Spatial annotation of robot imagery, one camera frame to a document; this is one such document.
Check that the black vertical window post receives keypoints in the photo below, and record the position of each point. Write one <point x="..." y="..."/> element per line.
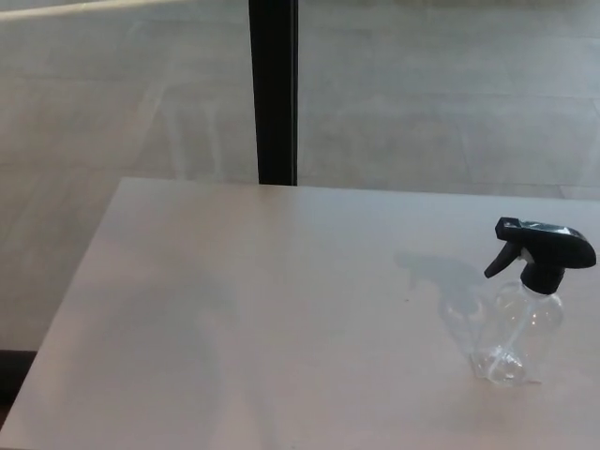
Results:
<point x="275" y="89"/>

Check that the black trigger spray lid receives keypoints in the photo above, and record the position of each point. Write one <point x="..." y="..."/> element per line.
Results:
<point x="558" y="244"/>

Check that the clear plastic spray bottle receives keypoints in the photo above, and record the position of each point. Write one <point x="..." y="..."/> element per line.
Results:
<point x="520" y="323"/>

